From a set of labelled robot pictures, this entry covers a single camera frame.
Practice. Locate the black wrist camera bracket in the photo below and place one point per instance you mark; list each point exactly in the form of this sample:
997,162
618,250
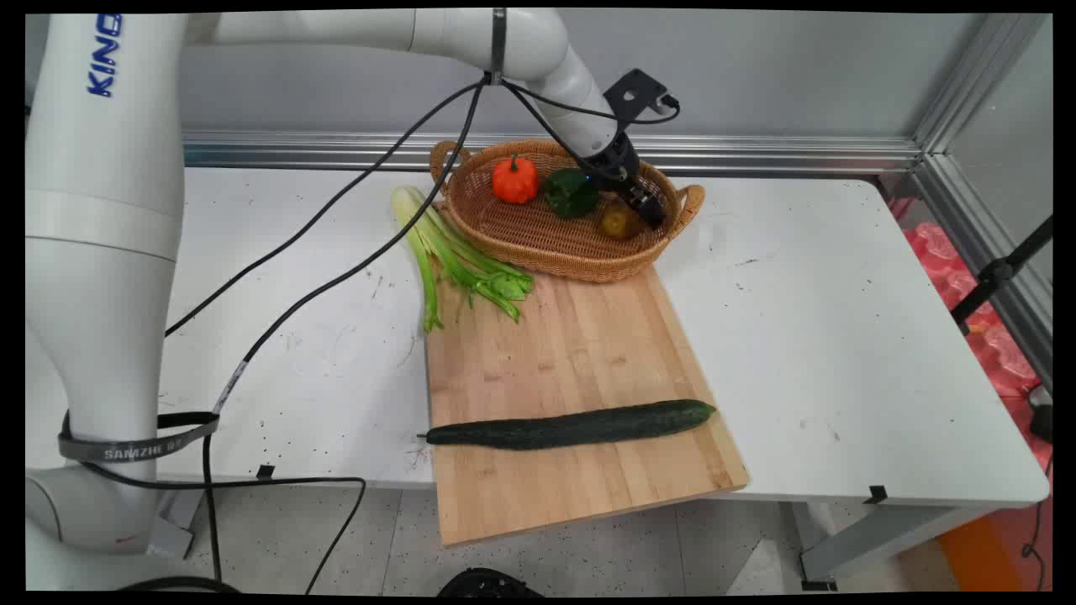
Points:
636,91

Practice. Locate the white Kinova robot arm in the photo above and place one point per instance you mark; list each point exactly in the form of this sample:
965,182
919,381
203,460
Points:
101,252

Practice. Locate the black tripod stand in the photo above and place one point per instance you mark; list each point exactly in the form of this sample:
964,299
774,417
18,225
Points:
996,273

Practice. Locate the wooden cutting board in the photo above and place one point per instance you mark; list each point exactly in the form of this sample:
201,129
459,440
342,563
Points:
580,353

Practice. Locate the black tape piece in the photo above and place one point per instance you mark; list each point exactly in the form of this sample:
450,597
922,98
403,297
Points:
877,495
266,472

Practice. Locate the angled aluminium frame post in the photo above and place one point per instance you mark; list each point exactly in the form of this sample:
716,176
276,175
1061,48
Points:
967,92

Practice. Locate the green bell pepper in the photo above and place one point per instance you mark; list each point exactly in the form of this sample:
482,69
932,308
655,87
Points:
570,193

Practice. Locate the woven wicker basket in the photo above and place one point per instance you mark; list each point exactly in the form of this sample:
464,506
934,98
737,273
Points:
538,239

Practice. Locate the long dark green cucumber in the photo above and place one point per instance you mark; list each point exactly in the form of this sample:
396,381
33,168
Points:
580,425

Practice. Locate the pink foam mat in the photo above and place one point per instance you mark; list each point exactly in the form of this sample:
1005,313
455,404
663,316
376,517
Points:
941,252

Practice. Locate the small black device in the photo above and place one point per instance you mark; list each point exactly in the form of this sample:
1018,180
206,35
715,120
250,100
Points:
1042,420

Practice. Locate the horizontal aluminium frame rail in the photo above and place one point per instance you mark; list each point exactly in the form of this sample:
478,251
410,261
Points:
756,153

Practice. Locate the round black object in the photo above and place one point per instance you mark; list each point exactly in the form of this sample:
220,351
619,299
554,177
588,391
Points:
487,583

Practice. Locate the olive brown potato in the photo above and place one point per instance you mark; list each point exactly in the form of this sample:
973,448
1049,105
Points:
619,222

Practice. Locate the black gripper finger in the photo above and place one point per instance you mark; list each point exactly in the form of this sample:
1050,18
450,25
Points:
639,207
657,208

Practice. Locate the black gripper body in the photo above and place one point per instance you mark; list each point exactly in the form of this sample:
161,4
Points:
615,161

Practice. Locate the small orange pumpkin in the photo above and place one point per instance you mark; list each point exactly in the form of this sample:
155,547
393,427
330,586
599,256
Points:
514,181

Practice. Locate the grey metal table leg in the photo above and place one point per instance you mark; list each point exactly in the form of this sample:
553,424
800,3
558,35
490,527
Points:
874,538
172,525

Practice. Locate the green celery bunch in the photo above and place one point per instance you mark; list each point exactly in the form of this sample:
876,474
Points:
437,244

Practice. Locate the orange floor mat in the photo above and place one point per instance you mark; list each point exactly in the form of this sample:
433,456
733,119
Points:
975,550

